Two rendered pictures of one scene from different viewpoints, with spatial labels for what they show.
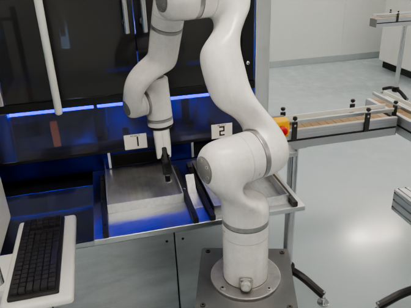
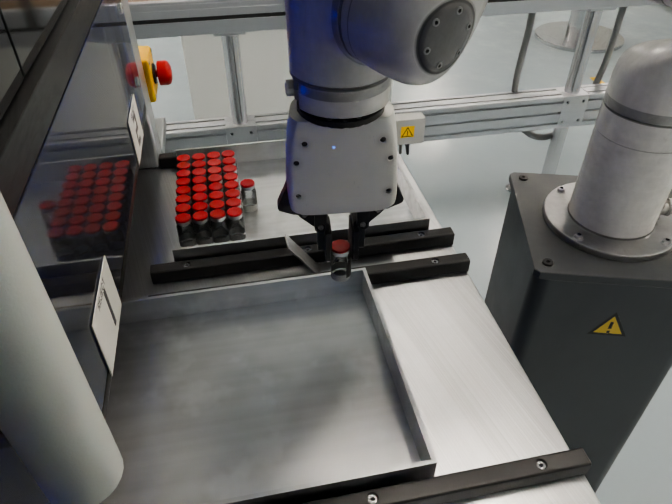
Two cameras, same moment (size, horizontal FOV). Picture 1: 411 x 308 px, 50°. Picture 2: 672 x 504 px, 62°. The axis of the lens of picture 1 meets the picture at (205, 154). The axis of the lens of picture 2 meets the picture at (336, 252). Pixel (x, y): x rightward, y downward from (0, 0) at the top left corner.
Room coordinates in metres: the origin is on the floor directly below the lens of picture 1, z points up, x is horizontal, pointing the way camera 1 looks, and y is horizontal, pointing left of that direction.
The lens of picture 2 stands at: (1.35, 0.59, 1.36)
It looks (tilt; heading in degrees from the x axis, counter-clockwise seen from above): 40 degrees down; 271
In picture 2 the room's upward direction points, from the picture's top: straight up
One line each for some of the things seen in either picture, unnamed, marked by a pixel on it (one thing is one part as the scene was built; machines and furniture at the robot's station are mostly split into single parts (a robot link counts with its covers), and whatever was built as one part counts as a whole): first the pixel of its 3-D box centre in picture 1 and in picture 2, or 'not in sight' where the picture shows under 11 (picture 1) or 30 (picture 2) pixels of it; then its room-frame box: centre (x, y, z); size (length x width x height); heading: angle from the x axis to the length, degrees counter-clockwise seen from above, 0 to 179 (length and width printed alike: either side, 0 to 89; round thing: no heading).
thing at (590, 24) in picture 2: not in sight; (564, 115); (0.56, -1.28, 0.46); 0.09 x 0.09 x 0.77; 13
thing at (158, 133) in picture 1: (162, 138); (340, 148); (1.35, 0.14, 1.11); 0.10 x 0.08 x 0.11; 7
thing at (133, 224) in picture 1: (189, 189); (281, 283); (1.43, 0.06, 0.87); 0.70 x 0.48 x 0.02; 103
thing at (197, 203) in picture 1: (194, 190); (342, 252); (1.35, 0.04, 0.91); 0.14 x 0.03 x 0.06; 13
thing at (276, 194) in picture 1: (236, 181); (292, 190); (1.43, -0.11, 0.90); 0.34 x 0.26 x 0.04; 13
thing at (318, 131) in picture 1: (324, 123); not in sight; (1.90, -0.55, 0.92); 0.69 x 0.16 x 0.16; 103
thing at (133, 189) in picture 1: (140, 180); (231, 385); (1.46, 0.24, 0.90); 0.34 x 0.26 x 0.04; 13
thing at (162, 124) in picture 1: (159, 120); (338, 84); (1.35, 0.14, 1.17); 0.09 x 0.08 x 0.03; 7
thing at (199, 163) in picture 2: not in sight; (201, 196); (1.56, -0.08, 0.90); 0.18 x 0.02 x 0.05; 103
